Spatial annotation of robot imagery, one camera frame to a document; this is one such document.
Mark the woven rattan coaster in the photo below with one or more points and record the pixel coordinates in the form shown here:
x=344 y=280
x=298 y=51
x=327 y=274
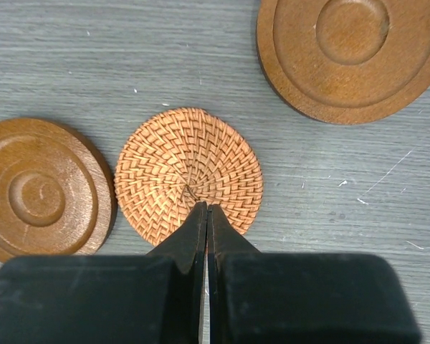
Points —
x=179 y=158

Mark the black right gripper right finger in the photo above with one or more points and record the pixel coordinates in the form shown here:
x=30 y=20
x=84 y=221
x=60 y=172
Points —
x=260 y=297

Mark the wooden coaster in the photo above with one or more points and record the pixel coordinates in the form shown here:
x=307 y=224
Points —
x=345 y=62
x=56 y=190

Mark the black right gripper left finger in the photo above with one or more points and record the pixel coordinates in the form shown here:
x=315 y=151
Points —
x=151 y=298

